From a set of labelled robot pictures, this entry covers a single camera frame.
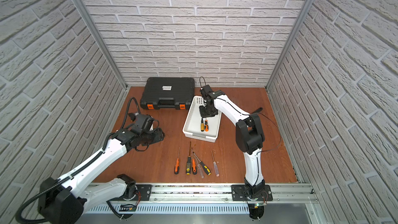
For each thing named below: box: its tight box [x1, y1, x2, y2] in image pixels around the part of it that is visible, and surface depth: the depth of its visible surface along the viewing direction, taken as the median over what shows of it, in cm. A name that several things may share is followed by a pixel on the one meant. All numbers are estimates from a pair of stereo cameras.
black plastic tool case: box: [139, 77, 196, 110], surface depth 109 cm
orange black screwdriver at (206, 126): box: [204, 117, 209, 133], surface depth 97 cm
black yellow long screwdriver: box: [185, 141, 192, 176], surface depth 81 cm
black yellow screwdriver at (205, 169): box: [192, 151, 212, 176], surface depth 81 cm
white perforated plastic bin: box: [182, 95, 223, 143], surface depth 97 cm
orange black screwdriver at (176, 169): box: [174, 147, 181, 175], surface depth 81 cm
